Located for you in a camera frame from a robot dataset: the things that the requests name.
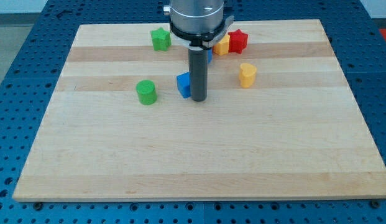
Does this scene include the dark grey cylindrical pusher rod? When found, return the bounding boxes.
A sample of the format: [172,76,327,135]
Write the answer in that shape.
[188,49,208,101]

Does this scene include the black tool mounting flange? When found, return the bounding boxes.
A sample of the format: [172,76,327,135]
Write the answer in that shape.
[170,16,234,51]

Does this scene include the blue cube block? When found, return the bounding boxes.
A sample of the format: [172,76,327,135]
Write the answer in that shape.
[177,72,191,98]

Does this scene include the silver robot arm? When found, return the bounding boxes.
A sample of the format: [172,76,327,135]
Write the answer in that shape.
[163,0,234,102]

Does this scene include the blue triangle block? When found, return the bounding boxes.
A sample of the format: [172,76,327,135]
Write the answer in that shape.
[207,49,213,64]

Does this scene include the yellow pentagon block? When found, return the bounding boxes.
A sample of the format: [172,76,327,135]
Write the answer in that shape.
[213,34,230,55]

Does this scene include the green star block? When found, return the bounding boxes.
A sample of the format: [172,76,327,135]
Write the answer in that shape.
[150,27,171,51]

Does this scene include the red star block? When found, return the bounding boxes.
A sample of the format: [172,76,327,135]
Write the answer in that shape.
[228,29,249,54]

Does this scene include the yellow heart block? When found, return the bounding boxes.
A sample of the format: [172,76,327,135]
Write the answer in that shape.
[239,63,257,88]

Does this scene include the green cylinder block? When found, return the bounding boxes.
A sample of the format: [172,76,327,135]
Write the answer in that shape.
[136,80,157,105]

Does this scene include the light wooden board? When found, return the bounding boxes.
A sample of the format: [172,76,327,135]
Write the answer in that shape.
[13,19,386,202]

